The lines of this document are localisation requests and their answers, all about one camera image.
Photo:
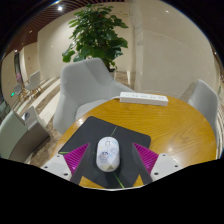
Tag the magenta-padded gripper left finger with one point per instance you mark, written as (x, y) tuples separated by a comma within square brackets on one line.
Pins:
[(63, 166)]

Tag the white chair with wooden legs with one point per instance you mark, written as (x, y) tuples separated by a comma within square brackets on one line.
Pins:
[(18, 90), (33, 81)]

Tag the white power strip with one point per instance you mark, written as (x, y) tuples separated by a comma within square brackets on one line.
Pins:
[(143, 98)]

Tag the white printed computer mouse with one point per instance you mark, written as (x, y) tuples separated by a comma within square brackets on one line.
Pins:
[(108, 155)]

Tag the dark grey mouse pad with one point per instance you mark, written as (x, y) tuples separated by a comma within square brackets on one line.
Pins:
[(88, 133)]

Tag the large green potted plant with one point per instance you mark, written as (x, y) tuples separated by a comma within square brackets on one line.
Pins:
[(96, 30)]

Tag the grey upholstered armchair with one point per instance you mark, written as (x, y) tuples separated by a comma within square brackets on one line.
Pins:
[(16, 136)]

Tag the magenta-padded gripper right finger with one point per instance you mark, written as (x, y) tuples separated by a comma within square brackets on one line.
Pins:
[(160, 166)]

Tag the light grey shell chair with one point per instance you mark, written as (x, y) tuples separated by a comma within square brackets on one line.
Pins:
[(83, 83), (205, 100)]

